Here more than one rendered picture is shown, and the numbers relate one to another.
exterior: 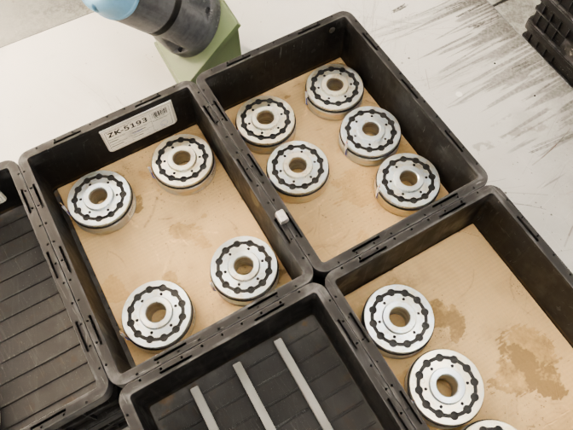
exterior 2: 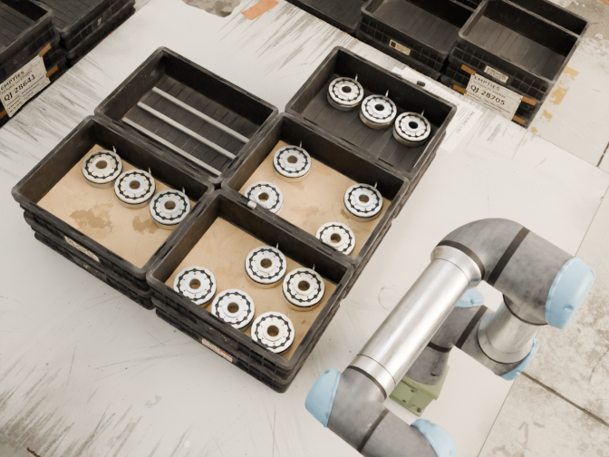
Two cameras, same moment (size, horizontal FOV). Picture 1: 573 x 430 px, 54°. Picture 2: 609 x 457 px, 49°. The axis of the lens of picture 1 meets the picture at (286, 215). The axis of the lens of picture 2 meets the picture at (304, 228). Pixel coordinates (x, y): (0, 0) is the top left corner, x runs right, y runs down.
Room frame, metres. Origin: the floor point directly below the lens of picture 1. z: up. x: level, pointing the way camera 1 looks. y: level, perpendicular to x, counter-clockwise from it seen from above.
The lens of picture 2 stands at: (1.09, -0.44, 2.35)
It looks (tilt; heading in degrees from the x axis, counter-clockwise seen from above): 60 degrees down; 140
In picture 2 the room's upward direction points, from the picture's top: 11 degrees clockwise
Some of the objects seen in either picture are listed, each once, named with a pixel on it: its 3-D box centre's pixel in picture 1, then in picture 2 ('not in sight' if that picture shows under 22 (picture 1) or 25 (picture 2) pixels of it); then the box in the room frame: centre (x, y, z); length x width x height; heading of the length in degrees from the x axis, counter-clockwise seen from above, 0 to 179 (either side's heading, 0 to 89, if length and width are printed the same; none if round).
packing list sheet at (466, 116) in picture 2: not in sight; (425, 107); (0.16, 0.75, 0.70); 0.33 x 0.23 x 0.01; 27
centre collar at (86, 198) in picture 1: (98, 196); (363, 199); (0.43, 0.30, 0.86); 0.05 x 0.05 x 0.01
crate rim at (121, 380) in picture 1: (159, 216); (316, 185); (0.37, 0.19, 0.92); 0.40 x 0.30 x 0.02; 28
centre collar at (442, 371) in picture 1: (447, 386); (134, 185); (0.12, -0.21, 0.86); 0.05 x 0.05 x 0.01
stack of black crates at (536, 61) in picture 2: not in sight; (499, 77); (-0.02, 1.36, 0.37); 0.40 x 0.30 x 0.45; 26
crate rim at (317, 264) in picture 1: (334, 130); (251, 274); (0.51, -0.08, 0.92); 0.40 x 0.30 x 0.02; 28
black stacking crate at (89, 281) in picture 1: (166, 230); (314, 196); (0.37, 0.19, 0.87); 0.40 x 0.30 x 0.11; 28
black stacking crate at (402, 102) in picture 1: (332, 148); (250, 283); (0.51, -0.08, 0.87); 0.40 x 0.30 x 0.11; 28
